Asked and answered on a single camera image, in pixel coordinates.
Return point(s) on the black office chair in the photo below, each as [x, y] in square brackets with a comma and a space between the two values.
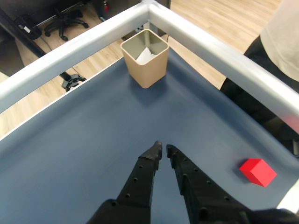
[63, 22]

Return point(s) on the white paper sheet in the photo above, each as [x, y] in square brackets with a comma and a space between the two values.
[146, 56]

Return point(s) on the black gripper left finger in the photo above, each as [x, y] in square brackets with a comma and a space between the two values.
[137, 186]

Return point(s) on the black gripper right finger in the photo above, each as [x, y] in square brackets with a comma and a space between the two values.
[201, 193]

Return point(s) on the beige square box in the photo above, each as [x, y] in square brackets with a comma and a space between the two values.
[147, 72]

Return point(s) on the red cube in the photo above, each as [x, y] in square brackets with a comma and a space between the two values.
[257, 172]

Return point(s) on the silver metal frame rail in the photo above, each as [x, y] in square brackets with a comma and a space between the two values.
[70, 53]
[222, 58]

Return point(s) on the grey-blue table mat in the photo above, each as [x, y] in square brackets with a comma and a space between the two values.
[93, 140]

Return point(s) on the black camera stand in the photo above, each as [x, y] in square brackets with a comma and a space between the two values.
[72, 81]

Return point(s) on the person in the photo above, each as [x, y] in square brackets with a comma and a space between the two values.
[280, 35]

